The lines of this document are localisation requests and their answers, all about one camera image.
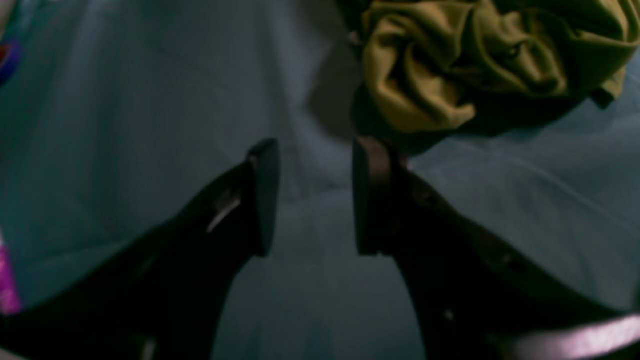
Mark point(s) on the blue table cloth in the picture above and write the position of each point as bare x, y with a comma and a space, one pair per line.
122, 110

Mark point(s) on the purple tube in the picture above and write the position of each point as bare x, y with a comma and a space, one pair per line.
10, 302

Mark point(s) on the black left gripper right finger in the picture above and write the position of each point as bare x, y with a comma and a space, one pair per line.
475, 296

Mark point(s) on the olive green t-shirt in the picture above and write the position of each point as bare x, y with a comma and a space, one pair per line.
423, 60

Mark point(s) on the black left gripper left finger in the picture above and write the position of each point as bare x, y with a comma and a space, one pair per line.
161, 297

